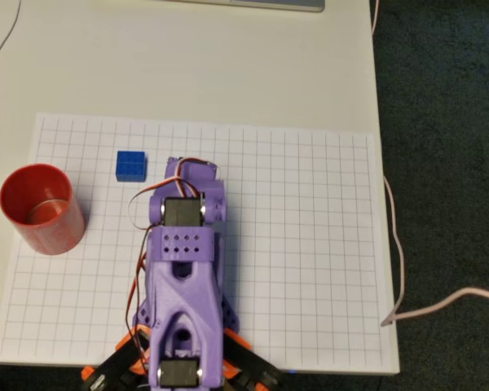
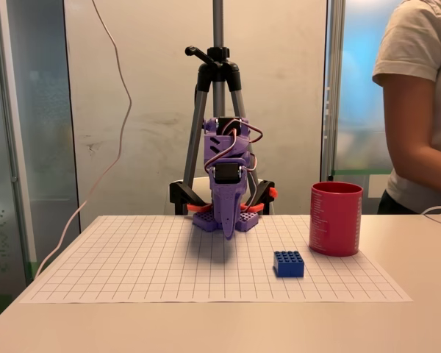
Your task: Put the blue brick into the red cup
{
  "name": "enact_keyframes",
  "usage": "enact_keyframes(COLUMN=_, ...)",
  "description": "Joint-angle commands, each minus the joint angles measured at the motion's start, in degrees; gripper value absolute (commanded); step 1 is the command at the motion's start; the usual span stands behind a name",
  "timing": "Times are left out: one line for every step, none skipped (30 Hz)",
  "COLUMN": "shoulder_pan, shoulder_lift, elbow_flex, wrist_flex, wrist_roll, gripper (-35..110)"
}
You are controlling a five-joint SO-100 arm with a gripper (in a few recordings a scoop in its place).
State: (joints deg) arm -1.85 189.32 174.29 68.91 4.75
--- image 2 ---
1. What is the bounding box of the red white black servo wire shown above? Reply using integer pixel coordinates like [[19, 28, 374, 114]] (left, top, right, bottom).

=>
[[205, 120, 264, 207]]

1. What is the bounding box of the black clamp with orange handle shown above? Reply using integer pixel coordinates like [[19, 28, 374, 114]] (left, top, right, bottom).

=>
[[241, 179, 279, 216], [168, 179, 212, 216]]

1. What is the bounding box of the pale pink hanging cable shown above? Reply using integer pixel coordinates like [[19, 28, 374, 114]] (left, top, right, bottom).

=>
[[34, 0, 133, 279]]

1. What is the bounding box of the grey and black tripod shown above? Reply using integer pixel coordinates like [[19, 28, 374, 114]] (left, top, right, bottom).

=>
[[183, 0, 262, 217]]

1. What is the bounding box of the red cup with white print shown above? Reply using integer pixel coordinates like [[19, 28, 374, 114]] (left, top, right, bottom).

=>
[[308, 181, 365, 257]]

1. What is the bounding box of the blue toy brick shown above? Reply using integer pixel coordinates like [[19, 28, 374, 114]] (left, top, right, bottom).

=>
[[273, 250, 305, 279]]

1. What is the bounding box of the white grid paper sheet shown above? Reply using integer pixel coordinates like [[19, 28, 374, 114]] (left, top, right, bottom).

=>
[[20, 215, 415, 304]]

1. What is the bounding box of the person in grey t-shirt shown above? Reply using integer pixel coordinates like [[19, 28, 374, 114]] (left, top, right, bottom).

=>
[[372, 0, 441, 215]]

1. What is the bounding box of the grey aluminium frame post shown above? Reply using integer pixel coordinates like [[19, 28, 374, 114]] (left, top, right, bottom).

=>
[[0, 0, 38, 282], [320, 0, 347, 182]]

